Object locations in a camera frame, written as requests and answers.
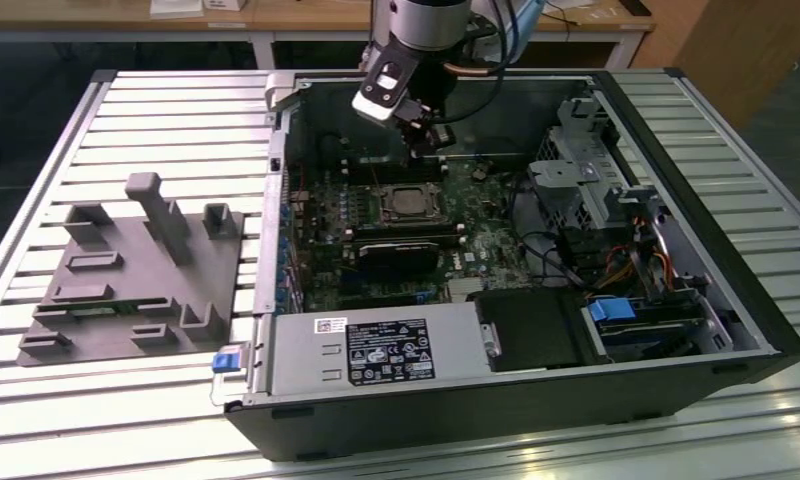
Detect green motherboard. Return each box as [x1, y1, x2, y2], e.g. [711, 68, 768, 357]
[283, 149, 528, 314]

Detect white paper box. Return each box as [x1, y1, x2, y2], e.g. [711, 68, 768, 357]
[149, 0, 205, 19]

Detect black graphics card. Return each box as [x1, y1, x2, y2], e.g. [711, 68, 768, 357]
[356, 240, 441, 277]

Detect silver CPU green edge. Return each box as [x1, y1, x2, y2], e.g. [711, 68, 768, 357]
[387, 191, 429, 215]

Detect metal drive cage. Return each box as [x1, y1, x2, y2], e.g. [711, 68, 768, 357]
[526, 99, 662, 236]

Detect thick black cable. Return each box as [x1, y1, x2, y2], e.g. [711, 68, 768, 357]
[516, 229, 595, 291]

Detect orange flat wire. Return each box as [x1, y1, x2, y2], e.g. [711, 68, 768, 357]
[643, 249, 676, 289]

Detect CPU socket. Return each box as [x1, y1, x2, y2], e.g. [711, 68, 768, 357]
[371, 180, 447, 225]

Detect blue disk carrier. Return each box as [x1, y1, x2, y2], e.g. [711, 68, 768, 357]
[586, 297, 706, 364]

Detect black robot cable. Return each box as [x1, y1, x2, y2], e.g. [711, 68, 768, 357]
[436, 59, 508, 124]

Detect black drive bay box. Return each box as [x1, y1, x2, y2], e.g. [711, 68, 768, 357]
[472, 289, 608, 374]

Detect grey power supply unit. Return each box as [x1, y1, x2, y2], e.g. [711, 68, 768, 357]
[259, 299, 501, 396]

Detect black open PC case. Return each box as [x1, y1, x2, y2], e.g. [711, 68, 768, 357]
[223, 67, 800, 464]

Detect black faced wrist camera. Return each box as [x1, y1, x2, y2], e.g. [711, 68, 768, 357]
[351, 46, 421, 124]

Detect wooden desk white legs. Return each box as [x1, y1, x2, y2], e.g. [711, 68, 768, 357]
[0, 0, 659, 71]

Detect blue case latch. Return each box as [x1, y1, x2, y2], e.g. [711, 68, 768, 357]
[211, 349, 241, 375]

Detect grey parts rack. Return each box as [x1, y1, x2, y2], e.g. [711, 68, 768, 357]
[13, 172, 248, 369]

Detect yellow black wire bundle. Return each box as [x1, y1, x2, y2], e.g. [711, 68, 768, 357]
[596, 247, 639, 291]

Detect wooden cabinet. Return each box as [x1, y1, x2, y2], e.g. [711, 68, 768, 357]
[672, 0, 800, 131]

